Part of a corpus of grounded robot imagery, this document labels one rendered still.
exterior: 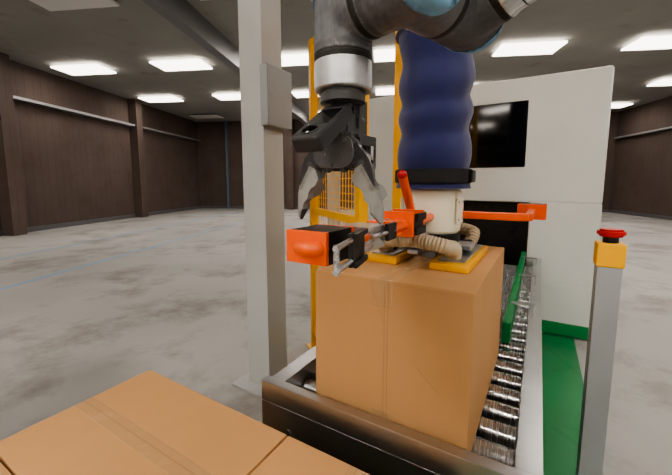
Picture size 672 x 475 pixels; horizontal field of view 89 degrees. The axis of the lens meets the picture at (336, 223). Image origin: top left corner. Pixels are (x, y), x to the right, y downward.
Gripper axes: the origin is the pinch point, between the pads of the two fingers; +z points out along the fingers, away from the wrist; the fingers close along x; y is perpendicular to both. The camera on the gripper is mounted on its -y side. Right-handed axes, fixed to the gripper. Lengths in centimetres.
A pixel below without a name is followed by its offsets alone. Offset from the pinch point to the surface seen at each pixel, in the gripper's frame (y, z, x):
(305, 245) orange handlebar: -7.1, 2.6, 0.8
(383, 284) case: 26.9, 17.5, 3.3
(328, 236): -5.0, 1.3, -1.8
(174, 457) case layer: -4, 57, 42
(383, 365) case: 26.9, 37.7, 2.9
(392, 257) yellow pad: 41.9, 14.3, 7.1
